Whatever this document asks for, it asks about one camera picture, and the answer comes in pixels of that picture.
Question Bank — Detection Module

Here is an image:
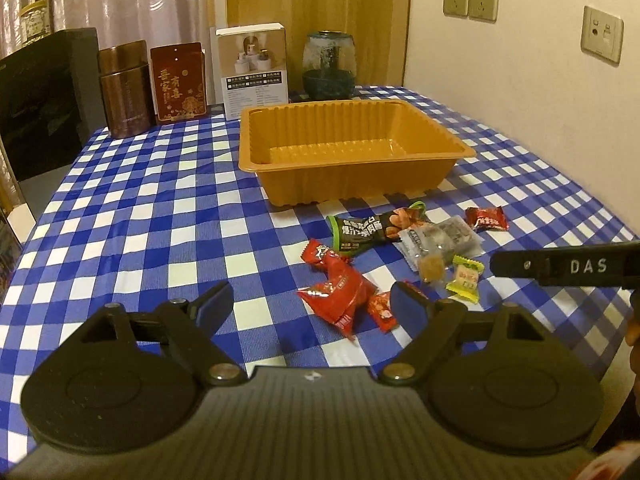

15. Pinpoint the yellow green candy packet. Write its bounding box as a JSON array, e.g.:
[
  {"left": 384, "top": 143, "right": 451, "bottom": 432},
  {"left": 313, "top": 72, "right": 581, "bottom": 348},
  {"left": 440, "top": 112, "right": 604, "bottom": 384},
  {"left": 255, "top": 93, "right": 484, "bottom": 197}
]
[{"left": 446, "top": 255, "right": 485, "bottom": 304}]

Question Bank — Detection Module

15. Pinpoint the clear amber candy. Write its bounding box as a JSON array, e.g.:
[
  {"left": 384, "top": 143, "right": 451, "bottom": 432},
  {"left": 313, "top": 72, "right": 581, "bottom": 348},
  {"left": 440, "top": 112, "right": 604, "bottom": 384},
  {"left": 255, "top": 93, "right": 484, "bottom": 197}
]
[{"left": 416, "top": 254, "right": 446, "bottom": 283}]

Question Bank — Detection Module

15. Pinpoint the large red candy packet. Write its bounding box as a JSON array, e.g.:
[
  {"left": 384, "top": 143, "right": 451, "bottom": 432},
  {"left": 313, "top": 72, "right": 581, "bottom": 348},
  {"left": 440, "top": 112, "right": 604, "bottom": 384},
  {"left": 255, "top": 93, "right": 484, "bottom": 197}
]
[{"left": 297, "top": 252, "right": 378, "bottom": 339}]

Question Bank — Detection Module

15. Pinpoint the right human hand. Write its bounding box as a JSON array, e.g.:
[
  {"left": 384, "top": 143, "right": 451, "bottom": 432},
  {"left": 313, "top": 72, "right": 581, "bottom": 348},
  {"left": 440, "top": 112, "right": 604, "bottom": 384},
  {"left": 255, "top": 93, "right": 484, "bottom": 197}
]
[{"left": 625, "top": 315, "right": 640, "bottom": 370}]

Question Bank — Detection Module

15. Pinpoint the brown metal canister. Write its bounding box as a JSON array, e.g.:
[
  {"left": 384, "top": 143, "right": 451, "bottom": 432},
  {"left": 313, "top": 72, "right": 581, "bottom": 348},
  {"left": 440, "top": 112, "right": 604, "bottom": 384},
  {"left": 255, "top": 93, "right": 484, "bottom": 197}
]
[{"left": 98, "top": 40, "right": 155, "bottom": 139}]

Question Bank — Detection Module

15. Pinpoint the dark red snack packet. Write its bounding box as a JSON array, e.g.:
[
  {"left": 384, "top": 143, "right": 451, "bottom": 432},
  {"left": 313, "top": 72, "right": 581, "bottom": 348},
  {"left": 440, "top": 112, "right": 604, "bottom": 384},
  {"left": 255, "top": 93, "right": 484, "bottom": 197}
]
[{"left": 465, "top": 206, "right": 509, "bottom": 232}]

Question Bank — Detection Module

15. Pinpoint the beige network wall plate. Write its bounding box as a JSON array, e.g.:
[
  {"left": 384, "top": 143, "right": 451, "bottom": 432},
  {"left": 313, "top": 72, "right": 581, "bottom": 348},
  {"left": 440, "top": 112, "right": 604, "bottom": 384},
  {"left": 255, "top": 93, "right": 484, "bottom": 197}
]
[{"left": 580, "top": 6, "right": 624, "bottom": 65}]

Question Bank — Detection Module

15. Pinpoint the small red candy packet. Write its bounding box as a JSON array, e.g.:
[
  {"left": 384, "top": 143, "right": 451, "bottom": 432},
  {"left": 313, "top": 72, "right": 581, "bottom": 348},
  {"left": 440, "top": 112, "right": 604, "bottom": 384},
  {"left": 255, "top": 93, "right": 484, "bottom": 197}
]
[{"left": 300, "top": 240, "right": 350, "bottom": 272}]

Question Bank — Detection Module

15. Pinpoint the green black nut packet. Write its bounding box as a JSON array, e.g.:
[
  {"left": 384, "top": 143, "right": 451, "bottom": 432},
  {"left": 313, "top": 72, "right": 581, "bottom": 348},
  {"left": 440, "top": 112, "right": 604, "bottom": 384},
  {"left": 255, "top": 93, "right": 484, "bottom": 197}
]
[{"left": 326, "top": 202, "right": 428, "bottom": 254}]

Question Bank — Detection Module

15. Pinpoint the small orange red candy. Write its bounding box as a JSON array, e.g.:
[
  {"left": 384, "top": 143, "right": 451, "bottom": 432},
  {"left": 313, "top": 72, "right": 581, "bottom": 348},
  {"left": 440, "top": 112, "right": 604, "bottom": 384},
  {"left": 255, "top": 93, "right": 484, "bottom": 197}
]
[{"left": 366, "top": 282, "right": 432, "bottom": 334}]

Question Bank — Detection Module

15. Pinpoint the clear pastry packet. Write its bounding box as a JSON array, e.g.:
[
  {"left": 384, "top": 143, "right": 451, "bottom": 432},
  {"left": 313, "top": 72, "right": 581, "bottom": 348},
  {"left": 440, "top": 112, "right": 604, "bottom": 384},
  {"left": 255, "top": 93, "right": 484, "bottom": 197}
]
[{"left": 394, "top": 216, "right": 482, "bottom": 272}]

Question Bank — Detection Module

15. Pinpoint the orange plastic tray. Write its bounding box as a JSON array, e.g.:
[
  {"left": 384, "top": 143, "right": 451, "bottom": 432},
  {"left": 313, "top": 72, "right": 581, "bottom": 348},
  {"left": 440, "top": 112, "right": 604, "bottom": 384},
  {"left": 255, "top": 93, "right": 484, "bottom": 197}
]
[{"left": 239, "top": 100, "right": 475, "bottom": 207}]

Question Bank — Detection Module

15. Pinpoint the right beige wall socket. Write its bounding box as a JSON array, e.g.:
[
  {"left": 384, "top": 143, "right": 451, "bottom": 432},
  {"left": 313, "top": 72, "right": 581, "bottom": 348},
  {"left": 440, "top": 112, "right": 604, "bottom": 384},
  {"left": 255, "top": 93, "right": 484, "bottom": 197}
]
[{"left": 468, "top": 0, "right": 499, "bottom": 23}]

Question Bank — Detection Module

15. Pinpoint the white humidifier box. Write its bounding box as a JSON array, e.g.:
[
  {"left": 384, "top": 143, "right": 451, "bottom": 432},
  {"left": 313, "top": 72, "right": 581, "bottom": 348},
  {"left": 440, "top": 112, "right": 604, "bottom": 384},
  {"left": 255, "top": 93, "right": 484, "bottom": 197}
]
[{"left": 216, "top": 22, "right": 288, "bottom": 120}]

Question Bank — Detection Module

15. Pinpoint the red gold gift box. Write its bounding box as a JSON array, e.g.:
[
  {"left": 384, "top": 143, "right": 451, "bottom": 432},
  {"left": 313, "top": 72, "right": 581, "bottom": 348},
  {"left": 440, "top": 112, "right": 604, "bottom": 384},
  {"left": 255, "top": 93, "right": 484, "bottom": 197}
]
[{"left": 150, "top": 42, "right": 207, "bottom": 124}]

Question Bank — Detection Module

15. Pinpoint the glass jar on monitor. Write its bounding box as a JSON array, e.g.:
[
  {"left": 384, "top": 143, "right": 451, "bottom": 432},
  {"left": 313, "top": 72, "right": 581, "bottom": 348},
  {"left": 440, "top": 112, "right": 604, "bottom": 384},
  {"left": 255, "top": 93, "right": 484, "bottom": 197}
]
[{"left": 20, "top": 0, "right": 51, "bottom": 47}]

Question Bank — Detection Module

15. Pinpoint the blue white checkered tablecloth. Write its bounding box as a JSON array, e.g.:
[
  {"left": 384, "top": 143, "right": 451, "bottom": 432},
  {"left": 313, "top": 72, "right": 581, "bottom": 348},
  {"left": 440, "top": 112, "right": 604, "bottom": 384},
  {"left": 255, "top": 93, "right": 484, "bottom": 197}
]
[{"left": 1, "top": 87, "right": 634, "bottom": 468}]

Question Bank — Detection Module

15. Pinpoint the green glass terrarium jar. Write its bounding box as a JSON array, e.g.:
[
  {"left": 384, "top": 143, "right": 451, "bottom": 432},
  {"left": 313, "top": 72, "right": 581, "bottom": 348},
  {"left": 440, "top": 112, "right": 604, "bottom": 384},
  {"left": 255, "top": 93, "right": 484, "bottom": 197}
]
[{"left": 303, "top": 30, "right": 357, "bottom": 101}]

